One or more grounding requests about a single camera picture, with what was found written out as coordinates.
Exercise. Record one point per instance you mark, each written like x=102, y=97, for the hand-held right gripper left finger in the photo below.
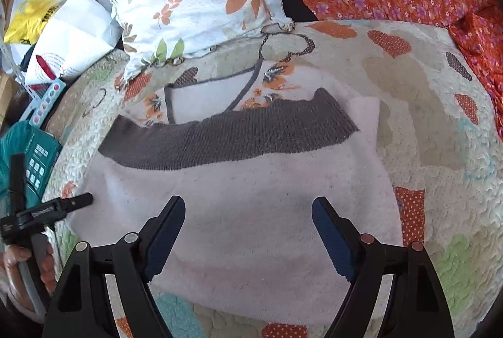
x=165, y=239

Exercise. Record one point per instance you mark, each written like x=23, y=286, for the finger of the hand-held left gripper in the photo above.
x=78, y=201

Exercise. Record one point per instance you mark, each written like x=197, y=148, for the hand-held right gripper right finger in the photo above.
x=334, y=239

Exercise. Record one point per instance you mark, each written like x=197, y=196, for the white knit sweater floral print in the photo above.
x=243, y=204

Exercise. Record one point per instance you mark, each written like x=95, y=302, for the person's left forearm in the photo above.
x=11, y=291

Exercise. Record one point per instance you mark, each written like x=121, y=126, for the person's left hand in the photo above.
x=17, y=255

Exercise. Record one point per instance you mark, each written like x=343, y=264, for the teal box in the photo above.
x=39, y=161

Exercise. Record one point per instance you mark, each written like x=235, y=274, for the small box with coloured dots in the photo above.
x=47, y=104

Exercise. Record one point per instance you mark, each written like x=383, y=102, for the patchwork quilt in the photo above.
x=424, y=125

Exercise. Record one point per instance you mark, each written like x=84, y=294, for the white plastic bag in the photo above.
x=78, y=35

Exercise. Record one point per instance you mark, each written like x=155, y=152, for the yellow plastic bag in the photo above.
x=27, y=19

